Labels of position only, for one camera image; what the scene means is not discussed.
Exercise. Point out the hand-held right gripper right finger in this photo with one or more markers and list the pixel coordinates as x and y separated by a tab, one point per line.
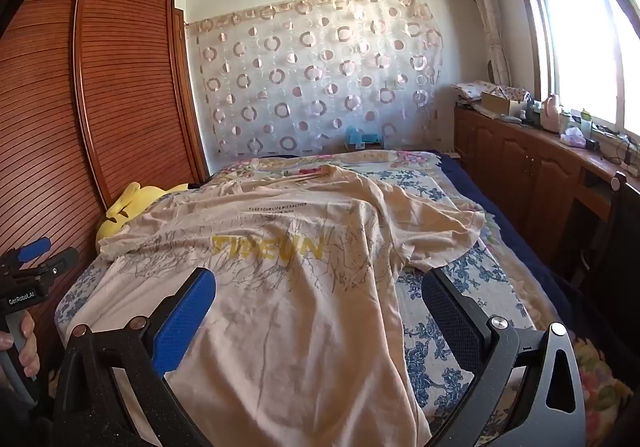
450	322

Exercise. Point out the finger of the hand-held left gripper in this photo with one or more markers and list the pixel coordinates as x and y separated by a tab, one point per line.
34	248
57	261

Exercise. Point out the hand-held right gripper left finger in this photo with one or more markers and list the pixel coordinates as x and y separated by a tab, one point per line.
185	322

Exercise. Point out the beige printed t-shirt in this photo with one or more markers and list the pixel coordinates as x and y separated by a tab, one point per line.
300	327

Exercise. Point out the person's left hand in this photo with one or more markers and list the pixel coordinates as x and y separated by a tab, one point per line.
30	347

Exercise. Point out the blue and white floral blanket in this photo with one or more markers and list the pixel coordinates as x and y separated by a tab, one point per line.
435	377

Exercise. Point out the yellow plush toy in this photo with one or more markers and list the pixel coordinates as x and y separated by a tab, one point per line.
120	217

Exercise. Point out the pink floral blanket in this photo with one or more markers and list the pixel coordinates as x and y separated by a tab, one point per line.
520	287

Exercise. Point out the navy bed sheet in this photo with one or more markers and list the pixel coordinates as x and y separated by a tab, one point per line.
480	192

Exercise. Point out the wooden slatted wardrobe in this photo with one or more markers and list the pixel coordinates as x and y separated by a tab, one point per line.
75	102

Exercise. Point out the wooden side cabinet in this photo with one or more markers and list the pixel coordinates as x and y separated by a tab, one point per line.
515	167

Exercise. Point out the dark chair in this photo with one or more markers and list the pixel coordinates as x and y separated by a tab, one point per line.
622	227

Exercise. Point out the blue toy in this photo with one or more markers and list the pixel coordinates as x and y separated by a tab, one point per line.
362	138

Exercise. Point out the crumpled white plastic bag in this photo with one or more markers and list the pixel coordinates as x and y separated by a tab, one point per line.
572	138

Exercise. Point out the cardboard box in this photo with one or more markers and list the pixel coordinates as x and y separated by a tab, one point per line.
500	103

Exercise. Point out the pink bottle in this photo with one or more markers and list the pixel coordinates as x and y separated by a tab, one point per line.
551	114

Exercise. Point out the folded patterned cloth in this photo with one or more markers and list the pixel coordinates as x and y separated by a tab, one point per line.
480	88

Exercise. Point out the patterned window curtain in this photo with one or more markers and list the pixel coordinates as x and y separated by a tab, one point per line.
487	12

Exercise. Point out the window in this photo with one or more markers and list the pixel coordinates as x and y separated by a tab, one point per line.
580	27

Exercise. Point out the sheer circle-patterned wall curtain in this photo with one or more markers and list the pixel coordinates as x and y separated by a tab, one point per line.
320	77

